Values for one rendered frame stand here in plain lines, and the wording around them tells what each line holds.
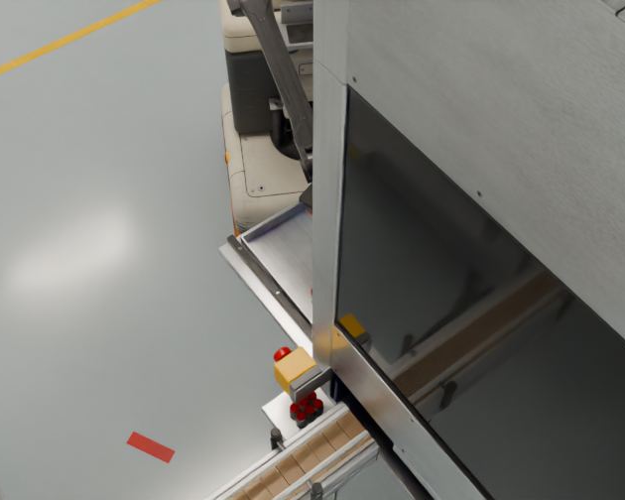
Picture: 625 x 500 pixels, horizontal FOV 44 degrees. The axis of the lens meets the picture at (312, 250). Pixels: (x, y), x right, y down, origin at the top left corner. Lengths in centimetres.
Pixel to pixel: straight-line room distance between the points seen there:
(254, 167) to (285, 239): 95
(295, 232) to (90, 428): 113
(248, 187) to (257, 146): 20
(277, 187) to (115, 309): 73
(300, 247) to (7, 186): 172
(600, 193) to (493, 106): 13
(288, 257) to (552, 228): 118
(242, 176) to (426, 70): 205
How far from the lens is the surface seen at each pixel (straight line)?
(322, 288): 136
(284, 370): 157
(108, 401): 274
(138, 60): 369
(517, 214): 79
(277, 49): 158
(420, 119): 84
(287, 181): 278
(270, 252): 189
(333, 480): 159
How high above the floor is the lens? 246
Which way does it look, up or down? 57 degrees down
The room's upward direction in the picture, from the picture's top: straight up
